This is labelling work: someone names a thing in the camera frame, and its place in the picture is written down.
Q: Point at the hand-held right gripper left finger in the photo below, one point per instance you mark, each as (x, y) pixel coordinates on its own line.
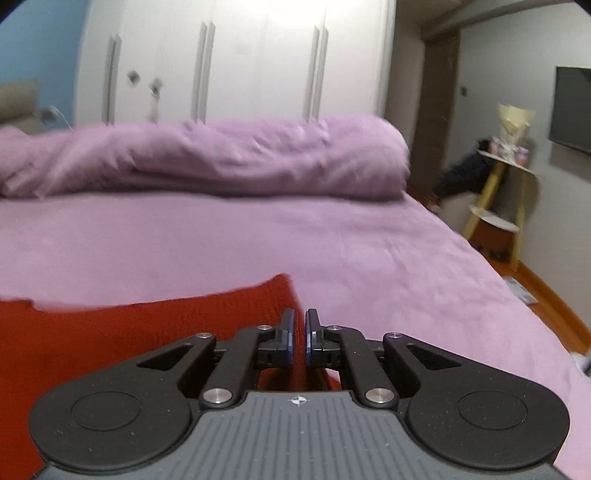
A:
(288, 339)

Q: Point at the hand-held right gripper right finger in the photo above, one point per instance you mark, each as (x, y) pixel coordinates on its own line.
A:
(310, 339)

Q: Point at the red knitted cardigan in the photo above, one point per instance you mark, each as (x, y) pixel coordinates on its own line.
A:
(92, 332)

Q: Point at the black clothes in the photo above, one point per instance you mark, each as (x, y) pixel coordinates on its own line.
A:
(461, 177)

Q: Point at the purple bed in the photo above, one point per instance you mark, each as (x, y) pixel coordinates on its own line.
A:
(323, 240)

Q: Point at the purple duvet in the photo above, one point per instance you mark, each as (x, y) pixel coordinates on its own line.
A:
(231, 157)

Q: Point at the magazine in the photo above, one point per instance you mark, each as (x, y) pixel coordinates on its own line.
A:
(521, 290)

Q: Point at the yellow side table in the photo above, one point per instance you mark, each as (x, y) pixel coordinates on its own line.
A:
(491, 184)

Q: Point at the pink bottles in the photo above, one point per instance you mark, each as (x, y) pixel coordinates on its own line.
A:
(510, 150)

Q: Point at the white wardrobe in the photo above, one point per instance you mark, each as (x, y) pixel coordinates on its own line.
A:
(258, 60)

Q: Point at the cream paper bouquet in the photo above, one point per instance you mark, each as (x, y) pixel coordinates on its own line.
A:
(513, 121)

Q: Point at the dark wooden door frame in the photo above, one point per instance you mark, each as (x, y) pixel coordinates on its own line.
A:
(438, 115)

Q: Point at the wall switch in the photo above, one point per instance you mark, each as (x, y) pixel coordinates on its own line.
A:
(464, 91)

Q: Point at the black wall television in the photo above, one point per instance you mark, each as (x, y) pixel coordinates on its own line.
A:
(572, 110)

